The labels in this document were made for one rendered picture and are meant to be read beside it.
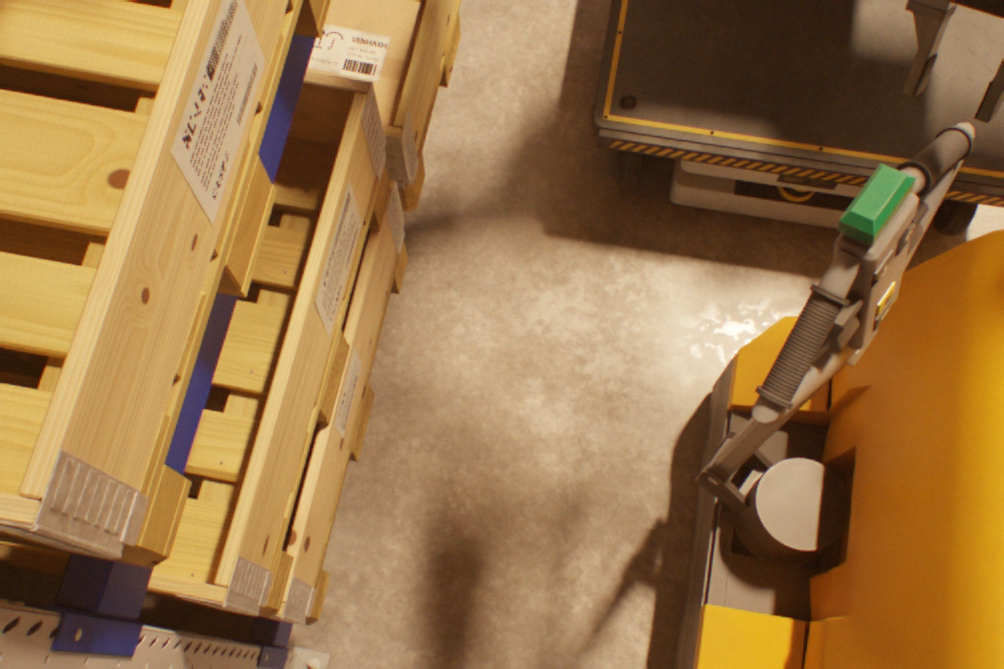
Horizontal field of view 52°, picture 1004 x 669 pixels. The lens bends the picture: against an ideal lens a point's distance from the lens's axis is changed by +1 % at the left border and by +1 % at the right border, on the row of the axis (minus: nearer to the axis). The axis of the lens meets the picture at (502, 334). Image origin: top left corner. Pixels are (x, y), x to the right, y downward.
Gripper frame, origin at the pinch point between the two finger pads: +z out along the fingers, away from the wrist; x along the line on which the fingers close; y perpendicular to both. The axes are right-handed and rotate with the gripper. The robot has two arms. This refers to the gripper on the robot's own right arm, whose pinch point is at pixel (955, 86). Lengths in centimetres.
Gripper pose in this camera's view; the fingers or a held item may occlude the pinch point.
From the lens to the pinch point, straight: 117.7
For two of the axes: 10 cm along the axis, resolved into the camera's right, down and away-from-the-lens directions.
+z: -1.0, 7.8, 6.2
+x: -7.7, -4.6, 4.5
